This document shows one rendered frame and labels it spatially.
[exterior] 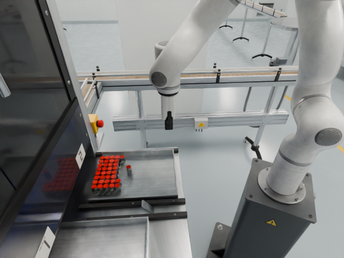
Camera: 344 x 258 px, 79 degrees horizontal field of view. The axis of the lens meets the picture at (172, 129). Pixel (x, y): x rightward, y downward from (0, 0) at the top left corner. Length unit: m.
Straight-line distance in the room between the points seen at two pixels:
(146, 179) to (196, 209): 1.02
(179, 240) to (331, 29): 0.74
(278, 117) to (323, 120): 1.47
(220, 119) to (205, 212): 0.81
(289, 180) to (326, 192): 1.49
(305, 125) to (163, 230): 0.57
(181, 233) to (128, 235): 0.18
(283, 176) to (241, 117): 1.16
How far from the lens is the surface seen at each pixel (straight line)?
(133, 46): 2.21
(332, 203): 2.35
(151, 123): 1.88
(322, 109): 0.75
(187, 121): 1.89
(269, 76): 1.87
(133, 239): 0.81
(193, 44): 0.62
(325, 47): 0.68
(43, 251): 0.71
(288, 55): 4.25
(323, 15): 0.70
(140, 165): 0.99
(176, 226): 0.82
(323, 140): 0.73
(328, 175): 2.60
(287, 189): 0.98
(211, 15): 0.63
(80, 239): 0.85
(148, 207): 0.82
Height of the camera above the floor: 1.60
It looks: 37 degrees down
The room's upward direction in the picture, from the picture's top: straight up
